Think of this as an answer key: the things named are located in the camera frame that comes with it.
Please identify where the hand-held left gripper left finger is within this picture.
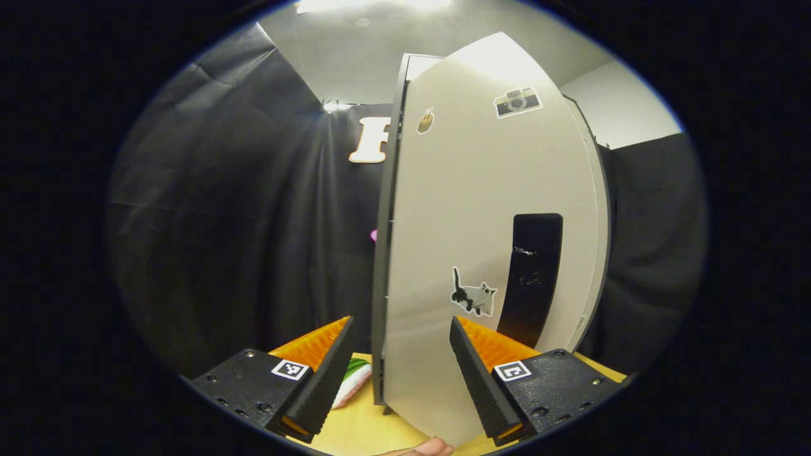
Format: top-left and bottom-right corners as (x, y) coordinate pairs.
(190, 317), (355, 444)

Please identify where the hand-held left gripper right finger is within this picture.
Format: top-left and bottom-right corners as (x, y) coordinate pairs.
(450, 317), (628, 444)

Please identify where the white cabinet door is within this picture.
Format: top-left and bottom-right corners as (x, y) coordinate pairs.
(380, 32), (603, 447)

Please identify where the green striped toy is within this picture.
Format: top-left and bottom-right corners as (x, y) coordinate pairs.
(331, 358), (373, 410)

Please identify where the ceiling light panel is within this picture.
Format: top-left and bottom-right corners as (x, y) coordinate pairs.
(295, 0), (454, 15)

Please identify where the black door handle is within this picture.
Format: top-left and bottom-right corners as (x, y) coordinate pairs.
(496, 213), (564, 349)

